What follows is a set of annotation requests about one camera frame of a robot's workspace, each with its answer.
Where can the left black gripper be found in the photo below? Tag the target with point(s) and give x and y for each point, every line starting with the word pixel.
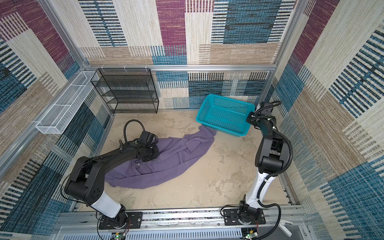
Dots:
pixel 156 153

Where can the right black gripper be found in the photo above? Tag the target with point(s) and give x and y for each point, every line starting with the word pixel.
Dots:
pixel 249 119

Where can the teal plastic basket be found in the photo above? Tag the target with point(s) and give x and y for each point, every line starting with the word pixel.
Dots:
pixel 225 114

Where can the purple trousers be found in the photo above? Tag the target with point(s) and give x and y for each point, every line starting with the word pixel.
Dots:
pixel 176 156

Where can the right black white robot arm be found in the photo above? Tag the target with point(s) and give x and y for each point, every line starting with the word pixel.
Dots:
pixel 274 156

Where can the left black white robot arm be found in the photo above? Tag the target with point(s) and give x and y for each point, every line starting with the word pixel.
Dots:
pixel 87 180

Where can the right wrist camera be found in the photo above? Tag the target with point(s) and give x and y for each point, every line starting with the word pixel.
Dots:
pixel 266 108

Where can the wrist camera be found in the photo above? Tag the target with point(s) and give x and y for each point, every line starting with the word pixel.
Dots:
pixel 148 139
pixel 266 108

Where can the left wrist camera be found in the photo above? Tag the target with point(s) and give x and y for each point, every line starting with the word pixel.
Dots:
pixel 148 139

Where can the black wire mesh shelf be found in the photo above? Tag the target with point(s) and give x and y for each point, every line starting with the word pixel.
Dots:
pixel 127 90

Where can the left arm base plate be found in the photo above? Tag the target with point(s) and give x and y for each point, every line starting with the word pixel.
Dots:
pixel 128 220

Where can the white wire mesh tray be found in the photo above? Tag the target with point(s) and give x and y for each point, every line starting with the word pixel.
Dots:
pixel 59 116

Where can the aluminium mounting rail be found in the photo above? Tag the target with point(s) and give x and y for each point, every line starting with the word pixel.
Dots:
pixel 165 224

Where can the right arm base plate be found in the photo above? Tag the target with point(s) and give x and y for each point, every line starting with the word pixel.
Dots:
pixel 233 217

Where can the white handle tool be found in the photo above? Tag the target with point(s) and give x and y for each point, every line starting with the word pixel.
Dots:
pixel 283 227

